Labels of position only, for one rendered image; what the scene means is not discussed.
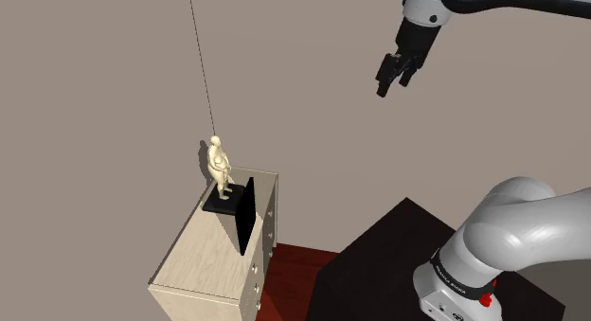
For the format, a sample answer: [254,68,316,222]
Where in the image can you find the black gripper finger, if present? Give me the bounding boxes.
[398,56,427,88]
[375,53,403,98]

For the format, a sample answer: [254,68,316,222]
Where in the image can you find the cream human figure on black base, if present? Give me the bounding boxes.
[201,134,248,216]

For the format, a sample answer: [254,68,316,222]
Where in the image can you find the black flat upright panel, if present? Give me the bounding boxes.
[234,176,258,257]

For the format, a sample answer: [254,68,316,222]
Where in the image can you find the dark robot stand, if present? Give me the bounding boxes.
[305,196,566,321]

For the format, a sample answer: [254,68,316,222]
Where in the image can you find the light wooden chest of drawers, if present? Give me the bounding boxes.
[147,166,280,321]

